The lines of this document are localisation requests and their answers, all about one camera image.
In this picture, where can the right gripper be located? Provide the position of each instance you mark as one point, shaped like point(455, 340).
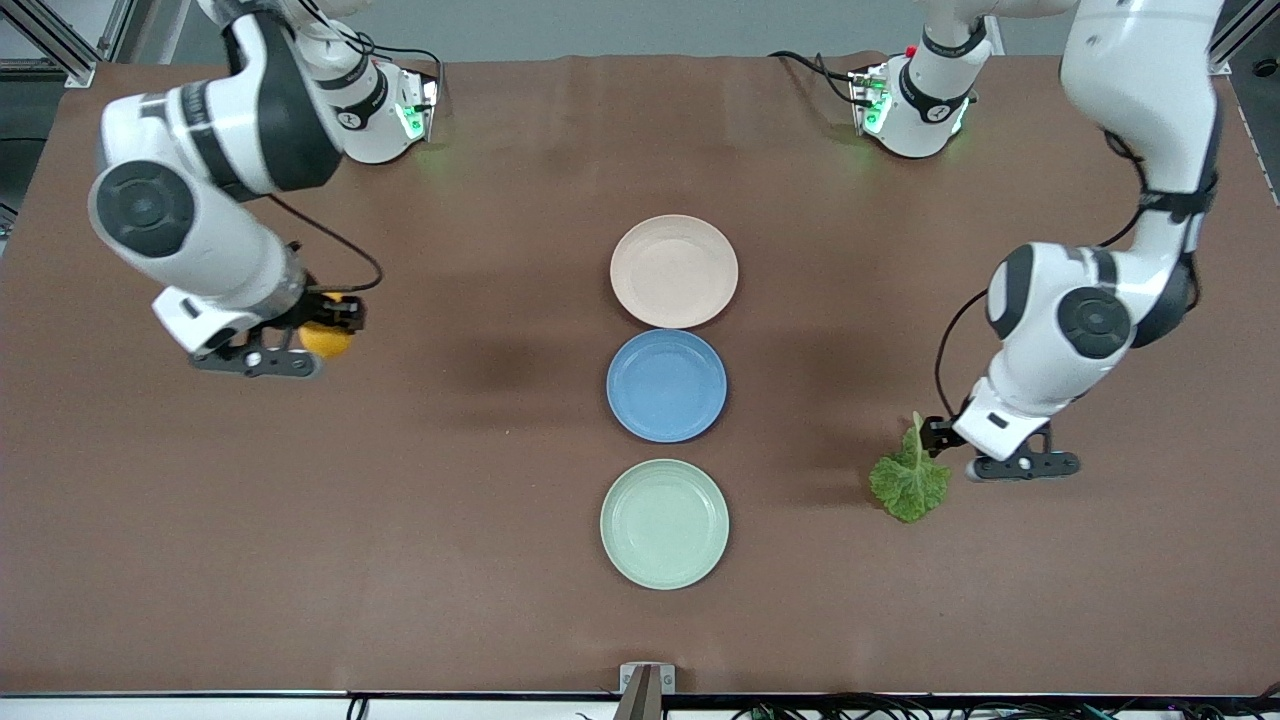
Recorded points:
point(318, 311)

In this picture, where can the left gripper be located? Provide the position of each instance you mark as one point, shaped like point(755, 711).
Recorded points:
point(941, 434)

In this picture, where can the yellow lemon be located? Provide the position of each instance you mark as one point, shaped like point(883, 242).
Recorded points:
point(325, 344)

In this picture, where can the green lettuce leaf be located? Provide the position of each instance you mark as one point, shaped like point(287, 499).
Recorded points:
point(908, 485)

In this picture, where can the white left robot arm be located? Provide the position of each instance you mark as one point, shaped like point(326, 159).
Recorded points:
point(1100, 310)

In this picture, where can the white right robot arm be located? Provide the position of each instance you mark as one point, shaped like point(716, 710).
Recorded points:
point(190, 150)

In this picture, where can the blue round plate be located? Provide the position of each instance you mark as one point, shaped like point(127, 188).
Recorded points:
point(666, 386)

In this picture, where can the green round plate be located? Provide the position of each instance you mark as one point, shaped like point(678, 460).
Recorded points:
point(664, 525)

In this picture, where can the beige round plate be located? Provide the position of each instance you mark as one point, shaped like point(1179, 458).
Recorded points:
point(674, 270)

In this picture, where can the aluminium frame profile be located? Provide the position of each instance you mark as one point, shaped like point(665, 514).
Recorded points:
point(60, 45)
point(1240, 30)

